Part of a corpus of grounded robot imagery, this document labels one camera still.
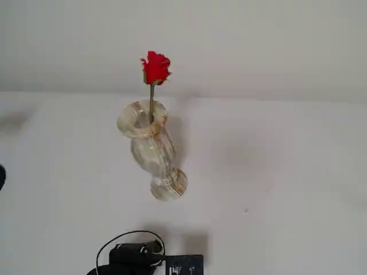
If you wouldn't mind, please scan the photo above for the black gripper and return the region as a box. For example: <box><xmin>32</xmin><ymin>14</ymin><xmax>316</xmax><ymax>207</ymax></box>
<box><xmin>108</xmin><ymin>241</ymin><xmax>166</xmax><ymax>275</ymax></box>

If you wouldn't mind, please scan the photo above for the red rose with green stem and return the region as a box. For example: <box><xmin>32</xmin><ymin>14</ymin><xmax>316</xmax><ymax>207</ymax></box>
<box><xmin>139</xmin><ymin>50</ymin><xmax>173</xmax><ymax>126</ymax></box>

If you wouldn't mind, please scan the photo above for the marbled onyx stone vase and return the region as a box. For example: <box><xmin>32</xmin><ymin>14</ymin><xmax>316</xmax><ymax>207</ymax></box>
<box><xmin>116</xmin><ymin>99</ymin><xmax>189</xmax><ymax>202</ymax></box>

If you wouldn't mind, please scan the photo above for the black camera cable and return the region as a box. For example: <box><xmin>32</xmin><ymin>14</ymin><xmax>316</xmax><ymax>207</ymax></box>
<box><xmin>96</xmin><ymin>230</ymin><xmax>166</xmax><ymax>275</ymax></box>

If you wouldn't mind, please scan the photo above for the black rectangular wrist camera mount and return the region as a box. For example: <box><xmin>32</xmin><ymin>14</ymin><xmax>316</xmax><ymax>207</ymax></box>
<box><xmin>165</xmin><ymin>254</ymin><xmax>204</xmax><ymax>275</ymax></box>

